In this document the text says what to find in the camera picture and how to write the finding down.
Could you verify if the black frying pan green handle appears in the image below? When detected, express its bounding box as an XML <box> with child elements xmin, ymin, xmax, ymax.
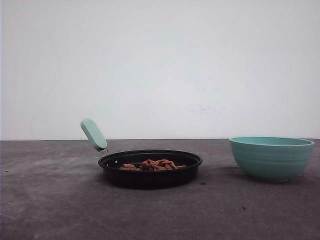
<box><xmin>80</xmin><ymin>118</ymin><xmax>203</xmax><ymax>189</ymax></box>

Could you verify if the brown beef cubes pile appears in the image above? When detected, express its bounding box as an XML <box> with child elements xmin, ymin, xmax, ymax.
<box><xmin>119</xmin><ymin>159</ymin><xmax>187</xmax><ymax>171</ymax></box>

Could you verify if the teal ribbed bowl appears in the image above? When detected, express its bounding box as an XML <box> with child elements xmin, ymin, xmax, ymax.
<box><xmin>229</xmin><ymin>136</ymin><xmax>315</xmax><ymax>183</ymax></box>

